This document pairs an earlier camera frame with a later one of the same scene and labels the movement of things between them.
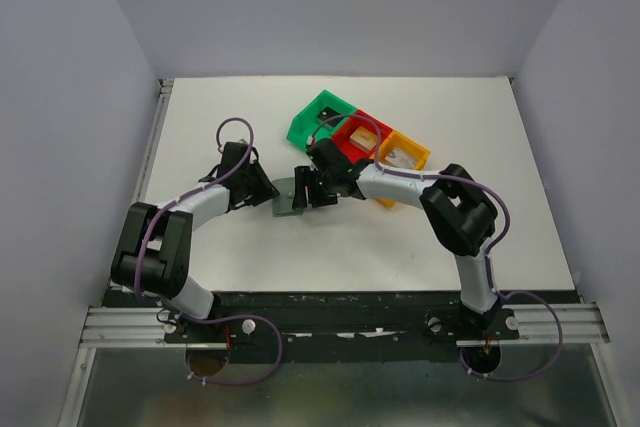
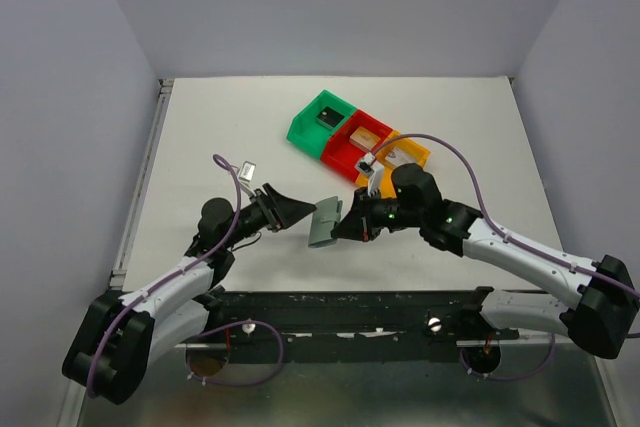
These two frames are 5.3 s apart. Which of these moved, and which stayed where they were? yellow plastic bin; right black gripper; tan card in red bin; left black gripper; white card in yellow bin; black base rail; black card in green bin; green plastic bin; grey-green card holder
Moved: right black gripper; grey-green card holder; left black gripper
Stayed: white card in yellow bin; tan card in red bin; black card in green bin; yellow plastic bin; black base rail; green plastic bin
